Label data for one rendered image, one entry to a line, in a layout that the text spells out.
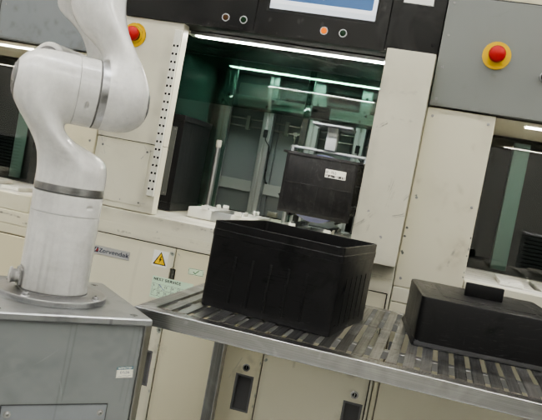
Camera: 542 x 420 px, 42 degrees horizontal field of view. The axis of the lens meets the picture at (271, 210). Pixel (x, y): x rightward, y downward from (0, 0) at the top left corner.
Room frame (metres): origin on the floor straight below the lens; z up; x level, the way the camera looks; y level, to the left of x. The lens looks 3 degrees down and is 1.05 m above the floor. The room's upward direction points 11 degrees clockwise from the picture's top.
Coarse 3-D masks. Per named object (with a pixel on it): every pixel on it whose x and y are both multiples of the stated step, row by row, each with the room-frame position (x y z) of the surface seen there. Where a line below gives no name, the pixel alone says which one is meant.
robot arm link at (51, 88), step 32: (32, 64) 1.17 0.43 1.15; (64, 64) 1.19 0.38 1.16; (96, 64) 1.22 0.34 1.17; (32, 96) 1.17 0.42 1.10; (64, 96) 1.19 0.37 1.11; (96, 96) 1.21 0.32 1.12; (32, 128) 1.20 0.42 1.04; (64, 128) 1.23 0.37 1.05; (64, 160) 1.19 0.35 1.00; (96, 160) 1.24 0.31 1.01; (64, 192) 1.20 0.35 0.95; (96, 192) 1.23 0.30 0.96
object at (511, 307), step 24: (432, 288) 1.55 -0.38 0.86; (456, 288) 1.63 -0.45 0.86; (480, 288) 1.53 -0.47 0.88; (408, 312) 1.60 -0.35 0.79; (432, 312) 1.40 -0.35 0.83; (456, 312) 1.40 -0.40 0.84; (480, 312) 1.39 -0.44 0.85; (504, 312) 1.39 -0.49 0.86; (528, 312) 1.44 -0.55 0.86; (408, 336) 1.48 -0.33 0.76; (432, 336) 1.40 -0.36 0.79; (456, 336) 1.40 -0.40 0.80; (480, 336) 1.39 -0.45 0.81; (504, 336) 1.39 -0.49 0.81; (528, 336) 1.38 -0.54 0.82; (504, 360) 1.38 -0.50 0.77; (528, 360) 1.38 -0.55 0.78
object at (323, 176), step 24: (336, 144) 2.15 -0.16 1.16; (288, 168) 2.08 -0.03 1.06; (312, 168) 2.06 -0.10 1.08; (336, 168) 2.05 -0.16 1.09; (360, 168) 2.09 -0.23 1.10; (288, 192) 2.08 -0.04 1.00; (312, 192) 2.06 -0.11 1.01; (336, 192) 2.04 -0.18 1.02; (312, 216) 2.06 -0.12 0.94; (336, 216) 2.04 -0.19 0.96
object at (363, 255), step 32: (224, 224) 1.42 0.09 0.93; (256, 224) 1.62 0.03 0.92; (224, 256) 1.41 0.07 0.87; (256, 256) 1.39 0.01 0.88; (288, 256) 1.36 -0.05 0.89; (320, 256) 1.34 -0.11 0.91; (352, 256) 1.38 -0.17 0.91; (224, 288) 1.41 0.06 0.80; (256, 288) 1.38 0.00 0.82; (288, 288) 1.36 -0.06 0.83; (320, 288) 1.34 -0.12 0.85; (352, 288) 1.43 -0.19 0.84; (288, 320) 1.35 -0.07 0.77; (320, 320) 1.33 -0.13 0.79; (352, 320) 1.48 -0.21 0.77
